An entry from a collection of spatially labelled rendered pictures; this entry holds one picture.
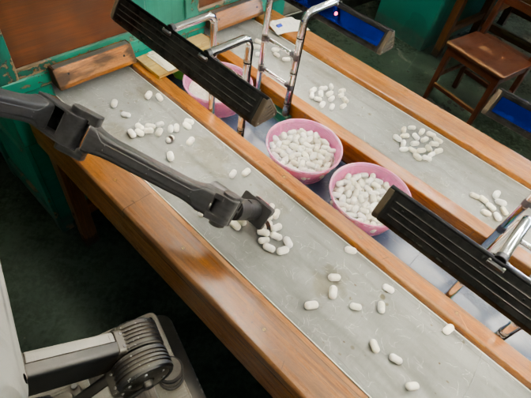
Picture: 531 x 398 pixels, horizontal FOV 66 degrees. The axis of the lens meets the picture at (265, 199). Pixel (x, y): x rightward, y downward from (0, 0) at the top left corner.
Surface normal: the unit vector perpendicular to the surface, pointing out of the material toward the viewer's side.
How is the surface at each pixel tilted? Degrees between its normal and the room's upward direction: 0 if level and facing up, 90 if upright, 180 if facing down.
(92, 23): 90
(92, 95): 0
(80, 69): 67
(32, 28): 90
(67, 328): 0
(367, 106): 0
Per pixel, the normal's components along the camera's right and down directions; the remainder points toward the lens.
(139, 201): 0.12, -0.63
